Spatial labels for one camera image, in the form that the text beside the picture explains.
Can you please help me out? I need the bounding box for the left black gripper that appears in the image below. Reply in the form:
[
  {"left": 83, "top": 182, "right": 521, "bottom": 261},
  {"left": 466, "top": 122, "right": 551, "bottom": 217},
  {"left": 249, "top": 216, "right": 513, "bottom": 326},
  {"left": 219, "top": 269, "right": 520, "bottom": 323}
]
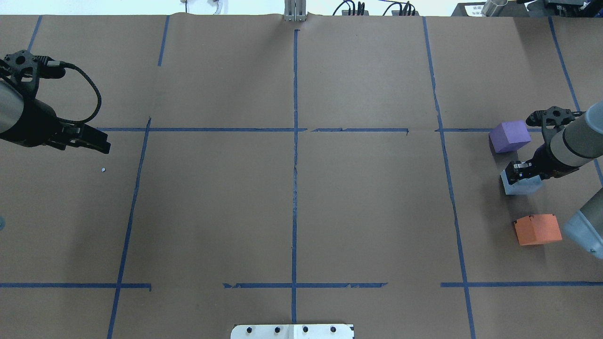
[{"left": 0, "top": 97, "right": 111, "bottom": 154}]

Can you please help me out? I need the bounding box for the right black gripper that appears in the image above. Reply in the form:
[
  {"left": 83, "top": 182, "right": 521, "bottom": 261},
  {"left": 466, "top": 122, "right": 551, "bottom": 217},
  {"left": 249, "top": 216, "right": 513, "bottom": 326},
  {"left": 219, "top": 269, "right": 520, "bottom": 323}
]
[{"left": 505, "top": 144, "right": 575, "bottom": 185}]

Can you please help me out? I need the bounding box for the light blue foam block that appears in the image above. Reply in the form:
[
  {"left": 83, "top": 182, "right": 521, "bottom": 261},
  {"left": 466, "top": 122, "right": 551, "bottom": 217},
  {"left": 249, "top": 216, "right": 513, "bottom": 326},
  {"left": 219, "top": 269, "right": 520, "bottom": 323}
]
[{"left": 500, "top": 171, "right": 543, "bottom": 195}]

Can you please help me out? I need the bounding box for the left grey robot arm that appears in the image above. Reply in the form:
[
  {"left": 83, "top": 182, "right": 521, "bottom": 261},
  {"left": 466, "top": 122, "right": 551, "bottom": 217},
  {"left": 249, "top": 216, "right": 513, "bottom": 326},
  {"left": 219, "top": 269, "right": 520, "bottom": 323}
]
[{"left": 0, "top": 81, "right": 111, "bottom": 154}]

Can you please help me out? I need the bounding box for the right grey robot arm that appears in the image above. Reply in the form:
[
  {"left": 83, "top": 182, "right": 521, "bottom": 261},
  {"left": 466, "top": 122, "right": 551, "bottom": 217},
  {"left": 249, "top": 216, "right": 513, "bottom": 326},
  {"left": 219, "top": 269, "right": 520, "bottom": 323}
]
[{"left": 500, "top": 102, "right": 603, "bottom": 259}]

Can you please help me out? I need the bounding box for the purple foam block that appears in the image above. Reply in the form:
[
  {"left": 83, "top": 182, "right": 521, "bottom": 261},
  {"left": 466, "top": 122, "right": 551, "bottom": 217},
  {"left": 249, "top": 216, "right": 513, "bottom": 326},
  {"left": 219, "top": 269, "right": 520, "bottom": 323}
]
[{"left": 489, "top": 121, "right": 532, "bottom": 153}]

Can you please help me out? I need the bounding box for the orange foam block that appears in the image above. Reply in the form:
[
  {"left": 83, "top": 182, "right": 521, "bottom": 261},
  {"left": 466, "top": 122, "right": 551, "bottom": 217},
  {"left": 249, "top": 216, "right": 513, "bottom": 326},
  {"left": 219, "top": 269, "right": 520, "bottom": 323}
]
[{"left": 513, "top": 214, "right": 562, "bottom": 245}]

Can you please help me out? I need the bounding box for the silver metal cylinder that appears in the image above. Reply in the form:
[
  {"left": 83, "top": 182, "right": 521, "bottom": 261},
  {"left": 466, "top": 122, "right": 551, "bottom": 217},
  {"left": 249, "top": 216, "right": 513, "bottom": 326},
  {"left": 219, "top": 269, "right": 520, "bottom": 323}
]
[{"left": 481, "top": 0, "right": 509, "bottom": 17}]

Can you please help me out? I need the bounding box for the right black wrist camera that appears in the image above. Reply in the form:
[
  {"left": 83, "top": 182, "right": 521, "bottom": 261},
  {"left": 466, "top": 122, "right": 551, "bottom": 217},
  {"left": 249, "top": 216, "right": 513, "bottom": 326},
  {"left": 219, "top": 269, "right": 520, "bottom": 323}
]
[{"left": 525, "top": 106, "right": 585, "bottom": 143}]

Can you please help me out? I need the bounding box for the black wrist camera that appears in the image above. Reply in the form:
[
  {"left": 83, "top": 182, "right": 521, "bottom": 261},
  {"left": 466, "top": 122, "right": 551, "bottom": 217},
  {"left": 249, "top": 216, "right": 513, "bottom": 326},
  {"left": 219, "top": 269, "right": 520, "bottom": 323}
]
[
  {"left": 0, "top": 50, "right": 66, "bottom": 101},
  {"left": 525, "top": 106, "right": 585, "bottom": 143}
]

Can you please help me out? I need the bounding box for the left black camera cable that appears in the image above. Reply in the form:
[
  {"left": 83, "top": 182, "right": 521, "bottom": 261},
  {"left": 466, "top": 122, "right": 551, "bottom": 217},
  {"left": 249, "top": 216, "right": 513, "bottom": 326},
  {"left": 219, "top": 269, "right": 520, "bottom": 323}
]
[{"left": 57, "top": 61, "right": 103, "bottom": 127}]

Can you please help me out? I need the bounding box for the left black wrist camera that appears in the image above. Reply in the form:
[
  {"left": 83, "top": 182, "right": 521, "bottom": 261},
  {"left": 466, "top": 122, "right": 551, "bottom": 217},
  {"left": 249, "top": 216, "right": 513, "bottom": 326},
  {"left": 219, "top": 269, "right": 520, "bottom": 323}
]
[{"left": 0, "top": 50, "right": 66, "bottom": 101}]

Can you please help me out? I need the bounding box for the grey metal post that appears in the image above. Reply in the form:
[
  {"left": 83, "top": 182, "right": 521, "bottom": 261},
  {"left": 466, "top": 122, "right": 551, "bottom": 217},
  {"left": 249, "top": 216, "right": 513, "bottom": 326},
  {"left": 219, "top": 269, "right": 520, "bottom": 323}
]
[{"left": 284, "top": 0, "right": 308, "bottom": 22}]

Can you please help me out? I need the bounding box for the white metal base plate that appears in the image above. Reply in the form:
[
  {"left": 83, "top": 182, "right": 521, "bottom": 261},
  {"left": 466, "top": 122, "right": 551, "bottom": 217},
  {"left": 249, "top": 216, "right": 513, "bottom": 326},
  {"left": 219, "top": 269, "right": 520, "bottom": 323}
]
[{"left": 230, "top": 323, "right": 355, "bottom": 339}]

